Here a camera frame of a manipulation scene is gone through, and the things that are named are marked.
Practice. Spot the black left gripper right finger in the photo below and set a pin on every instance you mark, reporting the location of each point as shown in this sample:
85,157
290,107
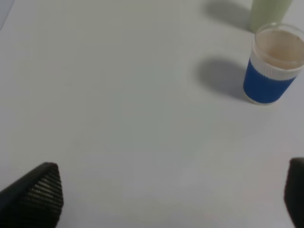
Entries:
294,192

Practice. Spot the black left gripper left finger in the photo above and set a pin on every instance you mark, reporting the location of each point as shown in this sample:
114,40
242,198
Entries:
33,201

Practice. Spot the blue sleeved glass cup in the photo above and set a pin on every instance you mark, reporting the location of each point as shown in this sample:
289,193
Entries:
276,59

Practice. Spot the pale green plastic cup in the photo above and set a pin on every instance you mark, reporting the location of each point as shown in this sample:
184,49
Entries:
267,11

